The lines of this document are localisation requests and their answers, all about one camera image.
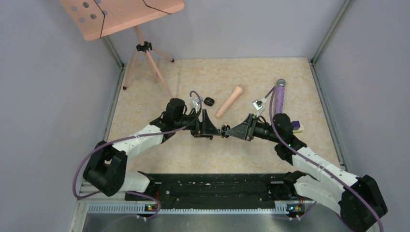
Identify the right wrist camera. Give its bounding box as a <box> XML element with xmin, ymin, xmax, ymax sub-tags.
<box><xmin>252</xmin><ymin>98</ymin><xmax>266</xmax><ymax>117</ymax></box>

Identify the purple cube on block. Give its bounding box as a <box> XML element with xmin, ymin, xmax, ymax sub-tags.
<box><xmin>292</xmin><ymin>121</ymin><xmax>304</xmax><ymax>133</ymax></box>

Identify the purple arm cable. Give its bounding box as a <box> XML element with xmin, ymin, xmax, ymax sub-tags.
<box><xmin>72</xmin><ymin>90</ymin><xmax>203</xmax><ymax>221</ymax></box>
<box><xmin>263</xmin><ymin>86</ymin><xmax>385</xmax><ymax>232</ymax></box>

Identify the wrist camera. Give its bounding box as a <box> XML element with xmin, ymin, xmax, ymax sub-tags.
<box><xmin>252</xmin><ymin>98</ymin><xmax>266</xmax><ymax>117</ymax></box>
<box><xmin>190</xmin><ymin>96</ymin><xmax>202</xmax><ymax>112</ymax></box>

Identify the pink wooden flute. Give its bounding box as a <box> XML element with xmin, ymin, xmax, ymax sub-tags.
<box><xmin>215</xmin><ymin>85</ymin><xmax>245</xmax><ymax>119</ymax></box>

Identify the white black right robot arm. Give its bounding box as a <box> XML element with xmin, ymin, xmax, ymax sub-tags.
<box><xmin>225</xmin><ymin>113</ymin><xmax>388</xmax><ymax>232</ymax></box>

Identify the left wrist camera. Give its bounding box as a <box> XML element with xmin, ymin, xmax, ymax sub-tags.
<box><xmin>190</xmin><ymin>96</ymin><xmax>202</xmax><ymax>112</ymax></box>

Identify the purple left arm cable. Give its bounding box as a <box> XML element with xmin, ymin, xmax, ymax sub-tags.
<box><xmin>72</xmin><ymin>90</ymin><xmax>203</xmax><ymax>221</ymax></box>

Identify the pink music stand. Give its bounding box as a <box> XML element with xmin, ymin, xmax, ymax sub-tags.
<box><xmin>59</xmin><ymin>0</ymin><xmax>186</xmax><ymax>98</ymax></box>

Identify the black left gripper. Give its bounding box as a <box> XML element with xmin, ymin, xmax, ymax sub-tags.
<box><xmin>175</xmin><ymin>109</ymin><xmax>220</xmax><ymax>138</ymax></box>

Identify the black case lid piece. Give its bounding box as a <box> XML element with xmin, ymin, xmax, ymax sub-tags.
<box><xmin>204</xmin><ymin>97</ymin><xmax>215</xmax><ymax>106</ymax></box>

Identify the purple glitter microphone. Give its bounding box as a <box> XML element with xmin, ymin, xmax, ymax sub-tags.
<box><xmin>274</xmin><ymin>78</ymin><xmax>286</xmax><ymax>114</ymax></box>

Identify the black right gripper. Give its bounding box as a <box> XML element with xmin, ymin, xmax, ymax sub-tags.
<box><xmin>226</xmin><ymin>113</ymin><xmax>281</xmax><ymax>143</ymax></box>

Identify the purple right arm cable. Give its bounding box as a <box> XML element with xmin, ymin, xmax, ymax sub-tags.
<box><xmin>263</xmin><ymin>86</ymin><xmax>385</xmax><ymax>232</ymax></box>

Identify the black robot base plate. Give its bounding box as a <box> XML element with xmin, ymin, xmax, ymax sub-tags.
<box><xmin>144</xmin><ymin>173</ymin><xmax>307</xmax><ymax>211</ymax></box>

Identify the black glossy earbud charging case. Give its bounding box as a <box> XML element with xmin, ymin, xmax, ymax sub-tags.
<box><xmin>220</xmin><ymin>124</ymin><xmax>231</xmax><ymax>138</ymax></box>

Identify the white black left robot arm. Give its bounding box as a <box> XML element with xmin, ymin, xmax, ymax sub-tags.
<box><xmin>83</xmin><ymin>98</ymin><xmax>220</xmax><ymax>200</ymax></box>

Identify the grey slotted cable duct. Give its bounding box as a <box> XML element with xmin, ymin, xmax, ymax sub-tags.
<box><xmin>88</xmin><ymin>203</ymin><xmax>289</xmax><ymax>215</ymax></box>

